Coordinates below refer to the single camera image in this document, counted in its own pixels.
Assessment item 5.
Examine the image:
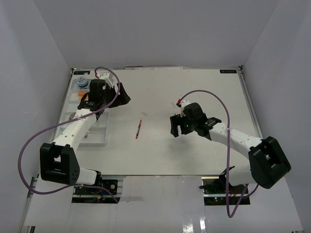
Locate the red gel pen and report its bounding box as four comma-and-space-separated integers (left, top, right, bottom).
135, 119, 142, 139

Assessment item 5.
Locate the black logo sticker left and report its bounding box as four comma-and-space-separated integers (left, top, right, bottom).
73, 70, 90, 75

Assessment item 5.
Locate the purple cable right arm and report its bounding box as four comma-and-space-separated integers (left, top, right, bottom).
178, 90, 259, 218

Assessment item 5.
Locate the orange capped highlighter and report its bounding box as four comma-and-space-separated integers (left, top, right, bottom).
78, 91, 86, 96

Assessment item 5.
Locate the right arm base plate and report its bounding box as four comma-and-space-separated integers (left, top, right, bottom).
199, 169, 245, 206

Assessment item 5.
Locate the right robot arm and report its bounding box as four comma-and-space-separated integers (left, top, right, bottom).
170, 100, 291, 194

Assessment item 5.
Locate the black logo sticker right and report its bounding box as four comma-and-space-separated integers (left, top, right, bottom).
220, 69, 237, 74

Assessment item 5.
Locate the black logo sticker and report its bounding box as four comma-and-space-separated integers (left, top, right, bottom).
73, 70, 90, 75
220, 69, 237, 74

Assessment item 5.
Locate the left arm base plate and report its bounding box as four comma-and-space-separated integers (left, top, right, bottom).
71, 178, 122, 204

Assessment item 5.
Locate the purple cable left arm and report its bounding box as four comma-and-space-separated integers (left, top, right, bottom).
18, 67, 121, 204

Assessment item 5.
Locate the aluminium table rail right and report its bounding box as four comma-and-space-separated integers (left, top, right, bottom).
238, 65, 277, 177

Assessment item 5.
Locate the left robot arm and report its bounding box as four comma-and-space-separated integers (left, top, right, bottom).
40, 70, 131, 194

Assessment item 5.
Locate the small clear tape roll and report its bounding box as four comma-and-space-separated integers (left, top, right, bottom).
92, 121, 101, 128

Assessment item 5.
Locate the large clear tape roll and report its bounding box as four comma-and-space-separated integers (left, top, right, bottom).
69, 113, 75, 120

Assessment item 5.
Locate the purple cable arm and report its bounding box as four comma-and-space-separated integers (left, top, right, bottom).
18, 67, 121, 204
178, 90, 259, 218

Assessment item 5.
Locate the blue cleaning gel jar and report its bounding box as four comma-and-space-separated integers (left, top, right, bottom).
76, 76, 90, 89

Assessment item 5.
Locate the white compartment tray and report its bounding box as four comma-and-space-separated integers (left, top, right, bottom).
53, 78, 111, 149

